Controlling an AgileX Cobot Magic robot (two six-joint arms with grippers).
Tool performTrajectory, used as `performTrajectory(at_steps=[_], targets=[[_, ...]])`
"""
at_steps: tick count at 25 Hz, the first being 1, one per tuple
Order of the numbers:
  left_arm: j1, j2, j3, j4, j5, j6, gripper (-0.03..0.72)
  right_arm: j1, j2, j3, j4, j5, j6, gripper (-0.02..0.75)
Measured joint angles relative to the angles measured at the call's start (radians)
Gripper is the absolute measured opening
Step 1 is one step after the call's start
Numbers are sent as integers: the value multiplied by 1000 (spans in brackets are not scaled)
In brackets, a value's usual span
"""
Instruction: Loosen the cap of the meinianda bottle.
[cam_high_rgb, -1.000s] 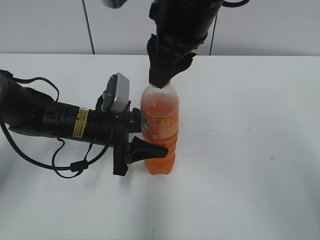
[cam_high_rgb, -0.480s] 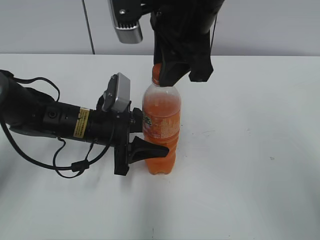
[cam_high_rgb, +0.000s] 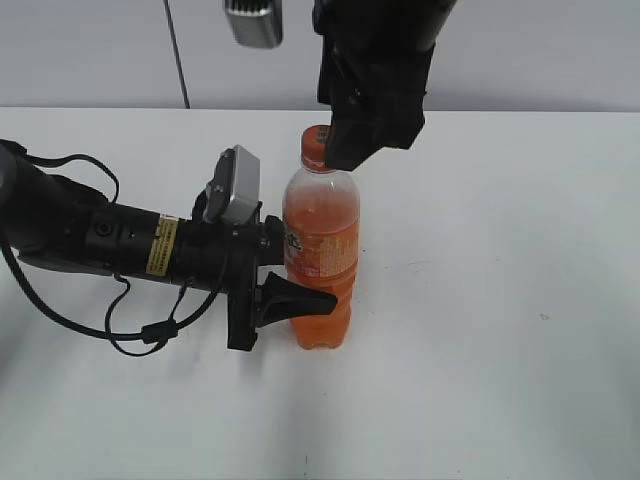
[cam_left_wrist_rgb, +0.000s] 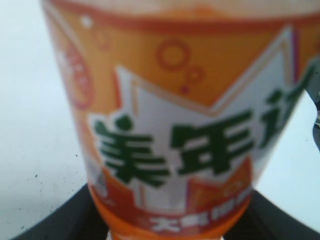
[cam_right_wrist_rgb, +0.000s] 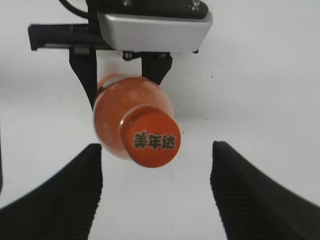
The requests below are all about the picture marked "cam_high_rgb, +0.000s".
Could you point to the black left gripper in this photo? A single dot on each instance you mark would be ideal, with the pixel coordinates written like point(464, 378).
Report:
point(224, 258)

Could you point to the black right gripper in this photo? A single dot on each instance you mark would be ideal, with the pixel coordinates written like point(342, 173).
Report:
point(376, 58)

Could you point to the orange bottle cap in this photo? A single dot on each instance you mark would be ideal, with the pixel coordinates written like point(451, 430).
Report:
point(313, 143)

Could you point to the orange soda bottle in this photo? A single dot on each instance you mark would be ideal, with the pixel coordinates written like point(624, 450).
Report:
point(321, 213)

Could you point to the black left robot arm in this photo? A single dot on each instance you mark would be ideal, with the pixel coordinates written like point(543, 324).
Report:
point(51, 222)

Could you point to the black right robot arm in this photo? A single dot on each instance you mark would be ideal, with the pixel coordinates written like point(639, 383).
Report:
point(376, 58)

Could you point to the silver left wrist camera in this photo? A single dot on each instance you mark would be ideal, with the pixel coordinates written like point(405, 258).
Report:
point(232, 195)

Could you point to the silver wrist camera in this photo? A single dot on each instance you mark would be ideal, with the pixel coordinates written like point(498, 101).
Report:
point(232, 195)
point(255, 24)

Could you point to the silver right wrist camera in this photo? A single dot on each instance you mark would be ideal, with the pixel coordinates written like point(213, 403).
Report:
point(255, 24)

